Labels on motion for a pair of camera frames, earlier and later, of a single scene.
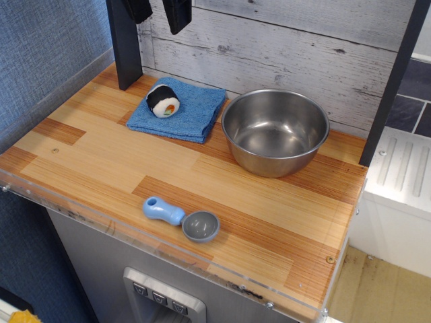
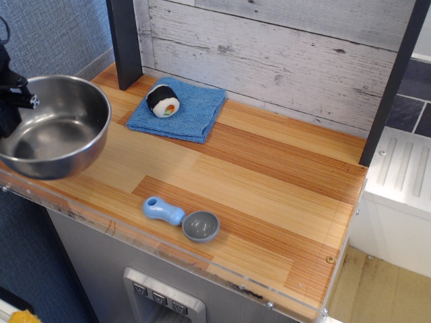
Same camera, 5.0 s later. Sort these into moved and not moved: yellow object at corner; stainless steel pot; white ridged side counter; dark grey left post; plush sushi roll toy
Moved: stainless steel pot
Not moved: dark grey left post; yellow object at corner; plush sushi roll toy; white ridged side counter
